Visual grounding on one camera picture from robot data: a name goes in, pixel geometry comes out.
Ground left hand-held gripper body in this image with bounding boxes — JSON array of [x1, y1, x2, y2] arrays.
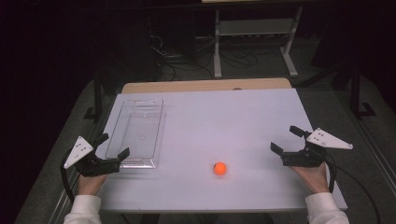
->
[[64, 135, 121, 178]]

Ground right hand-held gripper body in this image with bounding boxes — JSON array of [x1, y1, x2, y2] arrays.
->
[[280, 127, 354, 169]]

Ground clear plastic box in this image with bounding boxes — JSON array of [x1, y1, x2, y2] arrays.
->
[[105, 98, 167, 170]]

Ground orange ball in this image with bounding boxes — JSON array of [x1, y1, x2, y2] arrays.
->
[[213, 161, 228, 176]]

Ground person's left hand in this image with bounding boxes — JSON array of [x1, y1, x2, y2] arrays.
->
[[77, 173, 109, 197]]

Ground person's right hand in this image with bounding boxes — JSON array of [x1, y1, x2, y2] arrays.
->
[[289, 161, 330, 195]]

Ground black metal stand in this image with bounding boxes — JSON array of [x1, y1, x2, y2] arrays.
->
[[348, 61, 376, 119], [83, 70, 105, 121]]

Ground white metal stand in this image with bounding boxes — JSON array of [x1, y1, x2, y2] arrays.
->
[[212, 5, 304, 79]]

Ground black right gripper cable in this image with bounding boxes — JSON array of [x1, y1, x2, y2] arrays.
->
[[323, 152, 383, 224]]

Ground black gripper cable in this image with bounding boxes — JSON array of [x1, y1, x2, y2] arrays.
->
[[60, 148, 77, 203], [323, 152, 383, 224]]

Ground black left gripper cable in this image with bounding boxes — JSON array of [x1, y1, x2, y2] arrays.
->
[[60, 148, 77, 203]]

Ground bundle of floor cables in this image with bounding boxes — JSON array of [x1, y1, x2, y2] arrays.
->
[[148, 29, 260, 82]]

